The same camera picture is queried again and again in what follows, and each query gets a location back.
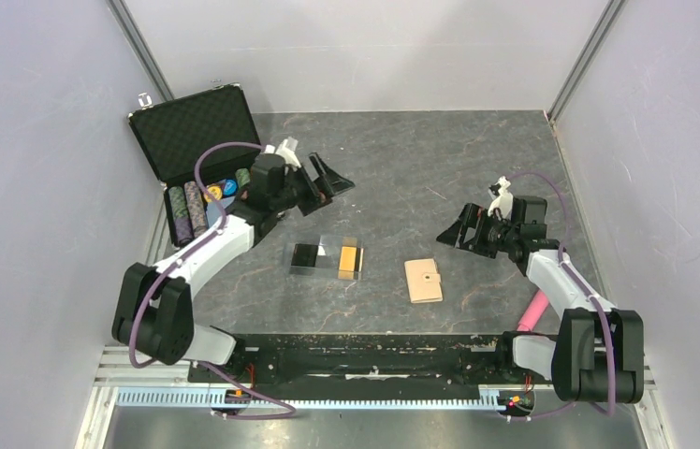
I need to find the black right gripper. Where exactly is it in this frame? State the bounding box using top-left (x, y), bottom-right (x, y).
top-left (437, 203), bottom-right (518, 259)

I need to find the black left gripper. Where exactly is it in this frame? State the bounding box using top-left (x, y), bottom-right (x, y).
top-left (270, 152), bottom-right (353, 217)

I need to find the beige leather card holder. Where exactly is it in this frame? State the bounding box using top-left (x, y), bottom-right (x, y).
top-left (404, 258), bottom-right (444, 304)

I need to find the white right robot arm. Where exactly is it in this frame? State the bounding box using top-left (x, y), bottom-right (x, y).
top-left (437, 196), bottom-right (645, 403)

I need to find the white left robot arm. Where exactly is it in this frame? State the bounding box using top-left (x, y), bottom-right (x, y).
top-left (111, 151), bottom-right (355, 382)

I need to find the clear acrylic card stand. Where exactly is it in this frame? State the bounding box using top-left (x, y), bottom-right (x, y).
top-left (283, 234), bottom-right (364, 280)

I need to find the blue dealer chip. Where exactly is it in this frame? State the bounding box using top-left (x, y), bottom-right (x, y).
top-left (222, 179), bottom-right (238, 197)

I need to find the pink cylinder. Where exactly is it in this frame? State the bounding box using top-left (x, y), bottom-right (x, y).
top-left (517, 290), bottom-right (549, 332)

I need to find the yellow dealer chip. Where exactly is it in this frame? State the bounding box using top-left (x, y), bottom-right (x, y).
top-left (203, 184), bottom-right (224, 203)

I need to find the green poker chip stack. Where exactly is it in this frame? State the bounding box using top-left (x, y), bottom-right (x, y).
top-left (167, 186), bottom-right (190, 222)

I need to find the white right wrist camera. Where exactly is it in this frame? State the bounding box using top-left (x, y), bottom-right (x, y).
top-left (488, 176), bottom-right (514, 219)

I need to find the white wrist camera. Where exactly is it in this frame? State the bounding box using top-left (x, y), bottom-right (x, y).
top-left (488, 176), bottom-right (514, 219)
top-left (263, 137), bottom-right (302, 169)

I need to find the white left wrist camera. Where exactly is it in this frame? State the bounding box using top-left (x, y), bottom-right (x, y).
top-left (263, 137), bottom-right (302, 169)

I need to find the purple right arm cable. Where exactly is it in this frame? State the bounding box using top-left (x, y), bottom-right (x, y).
top-left (507, 172), bottom-right (618, 421)

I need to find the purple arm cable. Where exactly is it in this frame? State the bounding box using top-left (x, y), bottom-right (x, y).
top-left (507, 172), bottom-right (618, 421)
top-left (127, 141), bottom-right (297, 421)

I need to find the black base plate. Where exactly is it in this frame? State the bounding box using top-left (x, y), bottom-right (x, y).
top-left (187, 334), bottom-right (557, 401)

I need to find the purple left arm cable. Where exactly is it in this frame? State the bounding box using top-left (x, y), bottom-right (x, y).
top-left (127, 141), bottom-right (297, 421)

